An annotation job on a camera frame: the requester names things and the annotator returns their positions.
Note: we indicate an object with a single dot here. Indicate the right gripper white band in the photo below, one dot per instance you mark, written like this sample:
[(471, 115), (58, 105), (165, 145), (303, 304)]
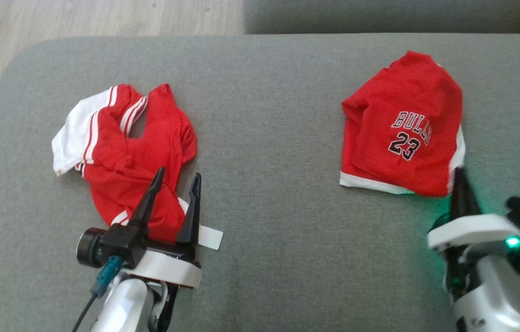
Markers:
[(467, 230)]

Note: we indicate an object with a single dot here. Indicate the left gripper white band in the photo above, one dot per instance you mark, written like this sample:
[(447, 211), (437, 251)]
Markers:
[(172, 269)]

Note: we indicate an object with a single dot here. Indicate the red white striped shorts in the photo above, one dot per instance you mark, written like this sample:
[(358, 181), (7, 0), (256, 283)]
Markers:
[(117, 161)]

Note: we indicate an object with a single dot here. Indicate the red Bulls 23 jersey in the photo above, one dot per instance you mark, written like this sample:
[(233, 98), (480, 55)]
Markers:
[(389, 92)]

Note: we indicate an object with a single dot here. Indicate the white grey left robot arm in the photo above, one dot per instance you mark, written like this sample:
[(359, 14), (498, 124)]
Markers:
[(124, 304)]

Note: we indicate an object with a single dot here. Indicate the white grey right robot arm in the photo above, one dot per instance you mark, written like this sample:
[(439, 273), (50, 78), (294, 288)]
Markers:
[(495, 295)]

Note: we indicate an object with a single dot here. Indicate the grey fabric sofa ottoman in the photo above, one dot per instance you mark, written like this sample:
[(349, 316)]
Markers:
[(264, 184)]

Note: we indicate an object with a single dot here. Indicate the grey sofa seat cushion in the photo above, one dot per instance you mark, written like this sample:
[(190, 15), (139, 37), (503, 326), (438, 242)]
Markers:
[(380, 16)]

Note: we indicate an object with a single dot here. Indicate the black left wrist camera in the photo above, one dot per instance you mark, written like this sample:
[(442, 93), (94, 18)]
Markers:
[(112, 244)]

